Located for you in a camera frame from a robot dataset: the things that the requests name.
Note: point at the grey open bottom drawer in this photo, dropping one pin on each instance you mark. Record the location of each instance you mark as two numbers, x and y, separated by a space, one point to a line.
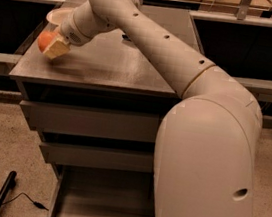
91 192

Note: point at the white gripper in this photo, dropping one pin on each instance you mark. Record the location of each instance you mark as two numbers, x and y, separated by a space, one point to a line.
68 31

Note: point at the orange fruit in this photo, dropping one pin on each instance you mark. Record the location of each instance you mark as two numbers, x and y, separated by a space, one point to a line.
45 39

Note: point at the grey top drawer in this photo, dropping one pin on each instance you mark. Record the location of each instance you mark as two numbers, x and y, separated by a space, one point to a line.
101 123

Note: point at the grey middle drawer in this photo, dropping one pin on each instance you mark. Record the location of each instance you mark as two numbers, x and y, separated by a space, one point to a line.
93 157

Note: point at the grey drawer cabinet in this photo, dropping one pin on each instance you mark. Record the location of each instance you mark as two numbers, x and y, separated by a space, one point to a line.
107 73

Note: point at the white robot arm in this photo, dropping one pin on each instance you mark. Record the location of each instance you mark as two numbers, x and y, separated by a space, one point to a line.
205 146

